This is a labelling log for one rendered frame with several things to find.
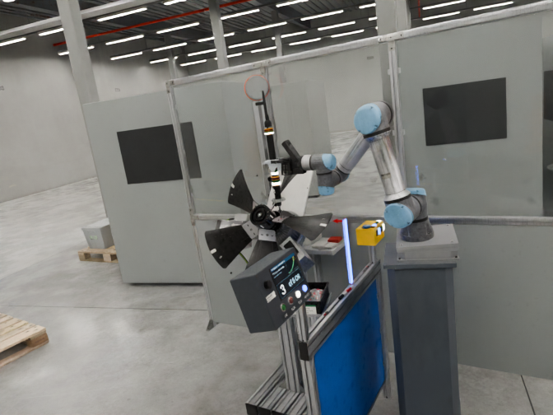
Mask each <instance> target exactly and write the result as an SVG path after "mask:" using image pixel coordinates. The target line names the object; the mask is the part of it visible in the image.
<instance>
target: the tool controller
mask: <svg viewBox="0 0 553 415"><path fill-rule="evenodd" d="M282 280H285V283H286V286H287V289H288V291H289V294H288V295H286V296H285V297H284V298H283V299H281V296H280V293H279V291H278V289H277V284H278V283H280V282H281V281H282ZM230 284H231V286H232V288H233V291H234V293H235V296H236V299H237V301H238V303H239V307H240V309H241V311H242V314H243V316H244V319H245V322H246V324H247V326H248V329H249V332H250V333H261V332H268V331H276V330H278V329H279V328H280V327H281V326H282V325H283V324H284V323H285V322H286V321H287V320H288V319H289V318H290V317H291V316H292V315H293V314H294V313H295V312H296V311H297V310H298V309H299V308H300V307H301V306H302V305H303V304H304V303H305V302H306V301H307V300H308V299H309V298H310V297H311V296H312V293H311V291H310V289H309V285H308V283H307V280H306V278H305V275H304V272H303V269H302V267H301V265H300V261H299V259H298V256H297V254H296V252H295V248H293V247H292V248H289V249H283V250H279V251H276V252H272V253H270V254H268V255H267V256H265V257H264V258H262V259H260V260H259V261H257V263H255V264H253V265H252V266H250V267H249V268H247V269H245V270H244V271H243V272H242V273H240V274H238V275H237V276H235V277H233V278H232V279H230ZM303 284H304V285H305V286H306V287H307V291H306V292H303V290H302V285H303ZM295 291H299V292H300V298H296V296H295ZM289 296H291V297H292V298H293V300H294V302H293V304H292V305H290V304H289V302H288V298H289ZM281 303H284V304H285V305H286V311H282V310H281Z"/></svg>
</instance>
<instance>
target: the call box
mask: <svg viewBox="0 0 553 415"><path fill-rule="evenodd" d="M375 222H376V221H365V222H364V223H363V224H361V225H360V226H359V227H358V228H356V238H357V244H358V245H373V246H376V245H377V244H378V243H379V242H380V241H381V240H382V239H383V238H384V230H383V231H382V232H381V233H380V234H379V235H378V236H376V231H377V230H378V229H379V228H380V227H381V226H382V225H383V221H381V222H380V223H378V224H377V225H376V226H375V228H371V227H370V228H363V225H370V226H372V225H373V224H374V223H375Z"/></svg>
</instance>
